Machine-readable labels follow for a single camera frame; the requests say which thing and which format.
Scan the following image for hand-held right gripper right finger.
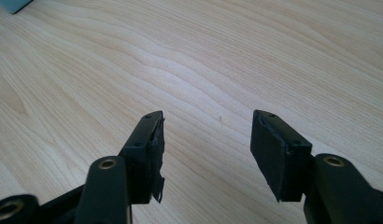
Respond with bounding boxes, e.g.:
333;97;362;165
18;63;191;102
249;108;313;203

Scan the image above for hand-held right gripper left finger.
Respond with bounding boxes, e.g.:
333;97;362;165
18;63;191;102
118;110;166;205

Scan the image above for light blue plastic basket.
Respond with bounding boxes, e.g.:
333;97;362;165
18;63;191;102
5;0;35;15

